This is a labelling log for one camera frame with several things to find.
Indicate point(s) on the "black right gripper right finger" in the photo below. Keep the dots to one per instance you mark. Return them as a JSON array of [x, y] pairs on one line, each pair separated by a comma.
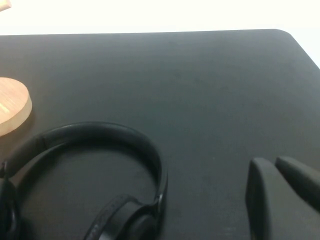
[[302, 177]]

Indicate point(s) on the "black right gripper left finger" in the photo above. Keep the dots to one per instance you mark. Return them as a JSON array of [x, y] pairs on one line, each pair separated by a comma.
[[265, 200]]

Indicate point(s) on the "black over-ear headphones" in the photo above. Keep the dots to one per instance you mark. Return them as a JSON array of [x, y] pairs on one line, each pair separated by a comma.
[[100, 128]]

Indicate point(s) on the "wooden tree headphone stand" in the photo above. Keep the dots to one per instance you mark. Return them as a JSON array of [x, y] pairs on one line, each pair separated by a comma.
[[12, 102]]

